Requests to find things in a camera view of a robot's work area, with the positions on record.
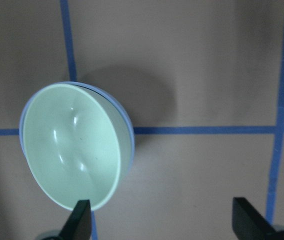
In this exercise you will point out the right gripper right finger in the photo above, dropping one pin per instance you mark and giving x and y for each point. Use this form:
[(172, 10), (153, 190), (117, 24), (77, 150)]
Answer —
[(248, 223)]

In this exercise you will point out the blue bowl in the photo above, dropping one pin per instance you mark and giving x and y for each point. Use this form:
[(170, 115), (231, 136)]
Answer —
[(97, 90)]

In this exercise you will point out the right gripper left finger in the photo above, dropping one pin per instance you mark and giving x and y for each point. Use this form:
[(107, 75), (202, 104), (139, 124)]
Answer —
[(79, 224)]

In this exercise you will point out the green bowl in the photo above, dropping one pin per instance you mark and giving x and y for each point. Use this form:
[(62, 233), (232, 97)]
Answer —
[(77, 145)]

